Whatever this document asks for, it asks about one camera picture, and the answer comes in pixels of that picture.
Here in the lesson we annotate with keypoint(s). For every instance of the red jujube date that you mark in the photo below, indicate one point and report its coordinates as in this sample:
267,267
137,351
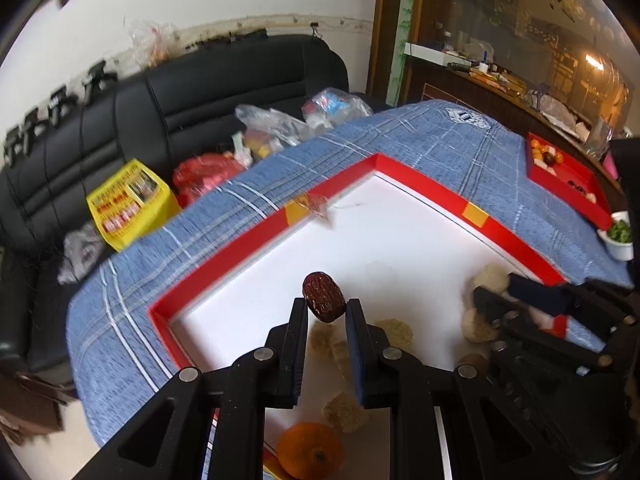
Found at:
323,296

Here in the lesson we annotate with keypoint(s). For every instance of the clear bag with orange print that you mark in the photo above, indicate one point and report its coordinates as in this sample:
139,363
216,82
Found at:
155,42

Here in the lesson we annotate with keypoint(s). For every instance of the clear tape scrap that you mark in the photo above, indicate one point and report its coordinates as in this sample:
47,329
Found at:
315,206

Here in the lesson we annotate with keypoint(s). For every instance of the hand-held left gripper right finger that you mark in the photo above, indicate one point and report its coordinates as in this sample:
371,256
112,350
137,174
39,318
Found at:
357,355

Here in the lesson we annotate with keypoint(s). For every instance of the cone-shaped beige pastry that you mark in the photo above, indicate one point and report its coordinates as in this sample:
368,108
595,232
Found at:
322,336

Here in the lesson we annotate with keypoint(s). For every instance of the brown longan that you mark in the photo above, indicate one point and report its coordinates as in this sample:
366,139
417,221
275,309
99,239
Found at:
472,361

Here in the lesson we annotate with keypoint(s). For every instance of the long white box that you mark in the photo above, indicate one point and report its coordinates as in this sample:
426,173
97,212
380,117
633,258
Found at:
435,54

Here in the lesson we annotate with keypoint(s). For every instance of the clear bag with blue packet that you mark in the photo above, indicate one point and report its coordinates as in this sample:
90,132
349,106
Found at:
332,107

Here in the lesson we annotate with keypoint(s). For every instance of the clear plastic bag with fruit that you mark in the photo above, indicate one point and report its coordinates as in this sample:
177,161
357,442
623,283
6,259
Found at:
270,125

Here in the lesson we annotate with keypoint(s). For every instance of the red box tray white inside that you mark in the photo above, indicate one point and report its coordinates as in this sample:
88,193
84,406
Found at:
400,225

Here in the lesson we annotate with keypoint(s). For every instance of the red plastic bag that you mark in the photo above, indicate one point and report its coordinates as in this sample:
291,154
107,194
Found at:
205,175

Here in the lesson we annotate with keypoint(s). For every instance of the brown wooden stool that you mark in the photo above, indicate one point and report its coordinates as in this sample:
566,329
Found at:
25,410

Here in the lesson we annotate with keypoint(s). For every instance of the green vegetables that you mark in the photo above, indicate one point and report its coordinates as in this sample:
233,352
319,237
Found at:
620,231

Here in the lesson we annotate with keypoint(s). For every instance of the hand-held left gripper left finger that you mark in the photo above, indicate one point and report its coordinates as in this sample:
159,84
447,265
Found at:
295,355

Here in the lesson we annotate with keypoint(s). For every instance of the orange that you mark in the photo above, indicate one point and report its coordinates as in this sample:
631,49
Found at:
310,450

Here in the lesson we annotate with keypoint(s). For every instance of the small grey plastic bag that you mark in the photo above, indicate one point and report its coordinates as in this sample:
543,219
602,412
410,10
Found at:
80,255

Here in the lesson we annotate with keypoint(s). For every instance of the blue plaid tablecloth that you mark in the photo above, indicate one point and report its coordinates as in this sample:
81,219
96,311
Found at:
150,280

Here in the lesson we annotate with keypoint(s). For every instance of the white bowl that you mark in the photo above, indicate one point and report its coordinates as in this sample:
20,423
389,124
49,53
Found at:
617,251

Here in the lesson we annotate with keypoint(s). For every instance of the clear glass pitcher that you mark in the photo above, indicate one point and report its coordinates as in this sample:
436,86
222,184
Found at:
600,132

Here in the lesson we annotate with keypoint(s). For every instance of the wooden glass cabinet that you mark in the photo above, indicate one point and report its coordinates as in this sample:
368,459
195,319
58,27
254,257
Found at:
385,10

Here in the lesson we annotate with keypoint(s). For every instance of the pile of mixed produce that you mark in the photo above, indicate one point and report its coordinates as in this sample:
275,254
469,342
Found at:
545,155

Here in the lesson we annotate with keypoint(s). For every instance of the black leather sofa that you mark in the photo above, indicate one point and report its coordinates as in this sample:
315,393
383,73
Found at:
175,95

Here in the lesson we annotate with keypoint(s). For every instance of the yellow printed bag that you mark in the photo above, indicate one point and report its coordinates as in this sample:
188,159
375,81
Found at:
130,205

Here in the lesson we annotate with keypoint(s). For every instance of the black handheld device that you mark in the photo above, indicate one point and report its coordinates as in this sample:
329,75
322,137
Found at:
36,121
63,103
98,80
12,142

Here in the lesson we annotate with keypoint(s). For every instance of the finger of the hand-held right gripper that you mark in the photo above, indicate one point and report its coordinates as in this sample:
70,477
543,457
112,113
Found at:
535,292
495,306

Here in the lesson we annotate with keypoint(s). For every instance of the bamboo painted panel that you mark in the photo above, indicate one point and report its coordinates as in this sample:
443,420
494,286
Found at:
406,25

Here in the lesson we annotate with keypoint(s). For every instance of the round crumbly beige cake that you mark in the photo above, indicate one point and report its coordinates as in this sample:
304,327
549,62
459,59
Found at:
397,333

